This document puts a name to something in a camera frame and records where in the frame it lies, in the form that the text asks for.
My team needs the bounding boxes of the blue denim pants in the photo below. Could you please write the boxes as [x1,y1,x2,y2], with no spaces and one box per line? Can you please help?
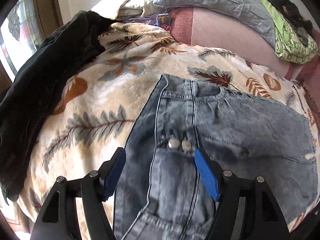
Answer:
[113,75,318,239]

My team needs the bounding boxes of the small black clothing pile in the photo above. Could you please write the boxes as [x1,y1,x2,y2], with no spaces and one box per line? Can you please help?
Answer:
[268,0,313,47]

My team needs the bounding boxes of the cream leaf-print fleece blanket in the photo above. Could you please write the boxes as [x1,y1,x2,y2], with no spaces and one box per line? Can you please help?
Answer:
[17,23,319,230]

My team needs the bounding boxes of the black garment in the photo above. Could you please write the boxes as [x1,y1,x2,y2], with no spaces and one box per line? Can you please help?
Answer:
[1,11,114,202]

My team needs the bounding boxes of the stained glass window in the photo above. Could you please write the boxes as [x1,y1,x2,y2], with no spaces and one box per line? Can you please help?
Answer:
[1,0,43,81]

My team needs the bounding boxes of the green patterned folded blanket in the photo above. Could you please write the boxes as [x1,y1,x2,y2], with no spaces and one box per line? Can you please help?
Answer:
[260,0,319,64]

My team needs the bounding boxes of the purple printed package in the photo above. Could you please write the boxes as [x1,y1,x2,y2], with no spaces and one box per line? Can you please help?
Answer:
[124,13,171,31]

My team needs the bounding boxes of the cream pillow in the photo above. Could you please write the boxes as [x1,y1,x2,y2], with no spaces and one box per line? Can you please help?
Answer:
[91,0,165,20]

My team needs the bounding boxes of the pink sofa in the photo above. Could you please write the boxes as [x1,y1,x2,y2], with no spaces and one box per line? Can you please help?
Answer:
[170,7,319,106]

